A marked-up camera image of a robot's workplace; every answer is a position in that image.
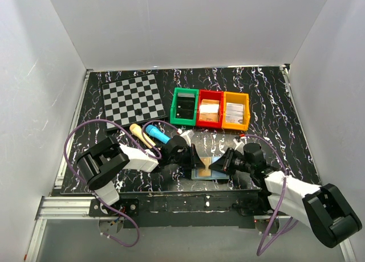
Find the black front base bar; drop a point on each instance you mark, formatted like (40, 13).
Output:
(193, 208)

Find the red plastic bin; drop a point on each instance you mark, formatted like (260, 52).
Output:
(212, 95)

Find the black cards in green bin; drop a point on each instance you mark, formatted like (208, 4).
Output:
(185, 105)

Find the brown cards in red bin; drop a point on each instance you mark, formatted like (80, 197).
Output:
(209, 110)

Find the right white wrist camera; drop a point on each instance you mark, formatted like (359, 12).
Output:
(239, 144)

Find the grey-green card holder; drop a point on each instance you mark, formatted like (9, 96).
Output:
(218, 175)

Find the white cards in orange bin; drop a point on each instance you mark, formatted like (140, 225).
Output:
(234, 117)

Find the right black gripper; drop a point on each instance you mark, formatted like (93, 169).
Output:
(223, 164)

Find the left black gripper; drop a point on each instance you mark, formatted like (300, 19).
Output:
(194, 161)

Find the green plastic bin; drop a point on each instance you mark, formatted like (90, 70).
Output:
(180, 121)

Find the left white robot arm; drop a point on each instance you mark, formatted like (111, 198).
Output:
(103, 162)

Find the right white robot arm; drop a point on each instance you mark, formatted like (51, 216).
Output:
(322, 208)

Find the silver grey credit card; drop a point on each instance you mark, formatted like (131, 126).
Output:
(234, 107)

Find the black chess pawn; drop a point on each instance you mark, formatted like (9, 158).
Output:
(138, 112)

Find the orange plastic bin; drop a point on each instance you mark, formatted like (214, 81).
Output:
(239, 98)

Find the cream wooden handle tool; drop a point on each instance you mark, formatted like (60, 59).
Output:
(136, 130)

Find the blue plastic marker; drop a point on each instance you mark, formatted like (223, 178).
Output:
(156, 133)

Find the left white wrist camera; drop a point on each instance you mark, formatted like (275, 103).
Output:
(186, 135)

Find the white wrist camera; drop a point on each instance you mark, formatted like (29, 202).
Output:
(239, 144)
(186, 135)

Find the black grey chessboard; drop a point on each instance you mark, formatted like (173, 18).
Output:
(122, 98)

